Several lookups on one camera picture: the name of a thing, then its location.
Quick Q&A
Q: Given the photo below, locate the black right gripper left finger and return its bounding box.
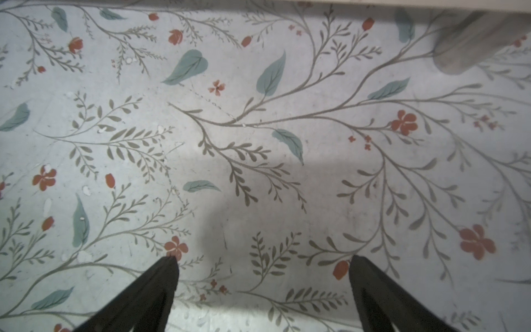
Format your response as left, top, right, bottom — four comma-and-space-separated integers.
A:
75, 257, 179, 332

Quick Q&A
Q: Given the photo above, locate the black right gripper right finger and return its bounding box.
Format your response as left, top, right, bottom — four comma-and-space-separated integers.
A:
348, 255, 456, 331

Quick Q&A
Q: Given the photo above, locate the white two-tier shelf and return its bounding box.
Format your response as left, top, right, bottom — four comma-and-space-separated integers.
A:
290, 0, 531, 76

